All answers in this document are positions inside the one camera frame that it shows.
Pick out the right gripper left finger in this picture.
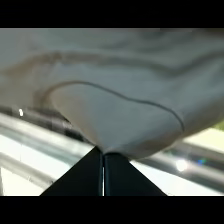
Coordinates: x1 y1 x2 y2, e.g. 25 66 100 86
40 146 104 197

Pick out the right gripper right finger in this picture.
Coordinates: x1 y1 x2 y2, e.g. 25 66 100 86
103 152 168 197

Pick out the brown shirt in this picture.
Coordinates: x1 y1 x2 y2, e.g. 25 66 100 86
0 28 224 161

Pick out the silver frame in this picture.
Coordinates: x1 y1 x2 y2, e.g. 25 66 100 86
0 105 224 197

